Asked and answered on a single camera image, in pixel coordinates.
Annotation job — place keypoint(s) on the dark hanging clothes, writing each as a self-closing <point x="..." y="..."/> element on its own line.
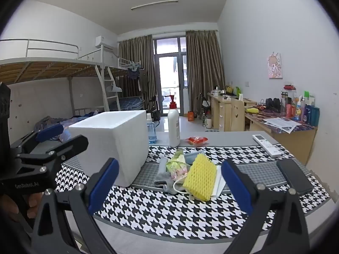
<point x="133" y="74"/>

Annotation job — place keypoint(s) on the wooden chair with smiley back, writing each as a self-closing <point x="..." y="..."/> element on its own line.
<point x="237" y="116"/>

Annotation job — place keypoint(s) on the long wooden desk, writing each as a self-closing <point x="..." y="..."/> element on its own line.
<point x="291" y="141"/>

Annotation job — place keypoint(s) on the wall poster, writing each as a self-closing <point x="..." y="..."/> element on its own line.
<point x="275" y="66"/>

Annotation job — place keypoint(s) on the ceiling tube lamp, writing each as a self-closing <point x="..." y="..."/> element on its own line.
<point x="153" y="4"/>

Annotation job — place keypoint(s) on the yellow foam net sleeve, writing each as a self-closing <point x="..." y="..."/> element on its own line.
<point x="200" y="177"/>

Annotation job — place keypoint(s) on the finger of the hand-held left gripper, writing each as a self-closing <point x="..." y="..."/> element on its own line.
<point x="71" y="145"/>
<point x="50" y="132"/>

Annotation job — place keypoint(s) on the green and pink packet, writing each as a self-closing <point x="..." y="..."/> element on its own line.
<point x="176" y="167"/>

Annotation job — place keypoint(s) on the person's left hand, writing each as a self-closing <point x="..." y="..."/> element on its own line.
<point x="27" y="206"/>

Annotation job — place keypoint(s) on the metal bunk bed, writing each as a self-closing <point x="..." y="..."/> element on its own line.
<point x="39" y="67"/>
<point x="124" y="70"/>

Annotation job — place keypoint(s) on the houndstooth table mat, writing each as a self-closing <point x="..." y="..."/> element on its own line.
<point x="159" y="211"/>

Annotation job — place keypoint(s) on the black bag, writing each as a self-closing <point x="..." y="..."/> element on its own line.
<point x="272" y="104"/>

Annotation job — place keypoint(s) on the printed paper sheets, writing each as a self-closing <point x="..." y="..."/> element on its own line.
<point x="283" y="123"/>

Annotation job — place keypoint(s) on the blue spray bottle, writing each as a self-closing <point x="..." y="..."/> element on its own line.
<point x="152" y="135"/>

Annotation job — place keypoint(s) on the blue checked quilt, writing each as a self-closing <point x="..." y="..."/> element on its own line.
<point x="71" y="123"/>

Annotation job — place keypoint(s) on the white thermos jug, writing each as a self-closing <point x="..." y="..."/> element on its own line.
<point x="208" y="123"/>

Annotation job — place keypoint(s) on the white pump lotion bottle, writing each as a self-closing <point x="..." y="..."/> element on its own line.
<point x="173" y="127"/>

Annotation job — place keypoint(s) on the orange bag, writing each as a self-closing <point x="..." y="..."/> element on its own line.
<point x="192" y="116"/>

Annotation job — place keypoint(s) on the row of toiletry bottles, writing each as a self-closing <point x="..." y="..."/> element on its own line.
<point x="308" y="113"/>

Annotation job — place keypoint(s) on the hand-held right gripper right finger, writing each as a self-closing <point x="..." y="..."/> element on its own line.
<point x="237" y="187"/>

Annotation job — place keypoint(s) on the yellow object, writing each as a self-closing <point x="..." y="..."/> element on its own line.
<point x="251" y="110"/>

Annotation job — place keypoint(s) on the red snack packet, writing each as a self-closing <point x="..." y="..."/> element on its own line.
<point x="197" y="140"/>

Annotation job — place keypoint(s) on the white foam box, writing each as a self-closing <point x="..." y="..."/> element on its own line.
<point x="114" y="137"/>

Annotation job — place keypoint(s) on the glass balcony door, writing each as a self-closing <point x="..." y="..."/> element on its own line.
<point x="169" y="71"/>

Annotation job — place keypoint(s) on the white paper towel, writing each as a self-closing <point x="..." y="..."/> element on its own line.
<point x="219" y="182"/>

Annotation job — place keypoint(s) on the black folding chair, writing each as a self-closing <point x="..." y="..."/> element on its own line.
<point x="155" y="111"/>

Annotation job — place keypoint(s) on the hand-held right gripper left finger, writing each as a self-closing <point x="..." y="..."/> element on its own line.
<point x="103" y="187"/>

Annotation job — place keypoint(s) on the white remote control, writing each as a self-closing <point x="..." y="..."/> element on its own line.
<point x="266" y="144"/>

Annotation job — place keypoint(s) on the wooden desk with drawers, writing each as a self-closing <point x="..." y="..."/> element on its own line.
<point x="219" y="111"/>

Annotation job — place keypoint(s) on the patterned desk cloth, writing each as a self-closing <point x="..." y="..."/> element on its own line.
<point x="267" y="115"/>

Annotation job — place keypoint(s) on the brown curtain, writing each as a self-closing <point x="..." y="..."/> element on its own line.
<point x="137" y="50"/>
<point x="204" y="66"/>

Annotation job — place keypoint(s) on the blue checked bedding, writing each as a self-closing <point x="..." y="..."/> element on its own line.
<point x="131" y="102"/>

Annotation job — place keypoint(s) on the grey cloth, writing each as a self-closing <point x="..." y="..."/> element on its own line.
<point x="161" y="176"/>

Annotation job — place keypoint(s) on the black smartphone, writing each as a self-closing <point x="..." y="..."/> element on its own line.
<point x="294" y="176"/>

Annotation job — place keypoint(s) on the white air conditioner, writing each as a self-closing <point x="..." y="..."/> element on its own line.
<point x="104" y="42"/>

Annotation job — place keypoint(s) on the green paper bag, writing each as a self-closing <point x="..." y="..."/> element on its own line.
<point x="237" y="91"/>

